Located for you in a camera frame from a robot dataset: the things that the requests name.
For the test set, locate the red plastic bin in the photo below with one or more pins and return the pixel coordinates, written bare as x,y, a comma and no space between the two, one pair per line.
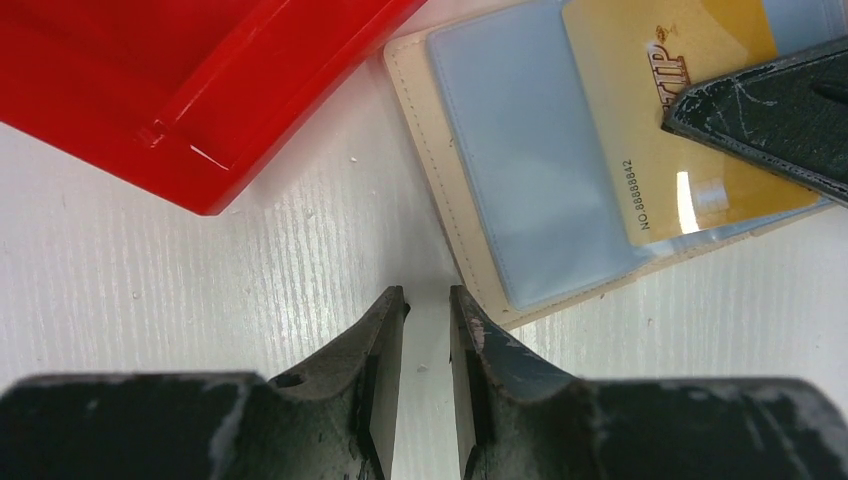
187,100

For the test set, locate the yellow credit card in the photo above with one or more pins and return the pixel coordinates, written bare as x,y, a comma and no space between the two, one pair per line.
634,57

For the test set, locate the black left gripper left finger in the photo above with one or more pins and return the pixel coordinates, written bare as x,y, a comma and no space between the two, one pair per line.
331,416

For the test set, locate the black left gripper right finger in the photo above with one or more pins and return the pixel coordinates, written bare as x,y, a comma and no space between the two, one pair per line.
521,417

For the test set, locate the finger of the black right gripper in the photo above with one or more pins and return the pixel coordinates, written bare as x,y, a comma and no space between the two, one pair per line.
787,116

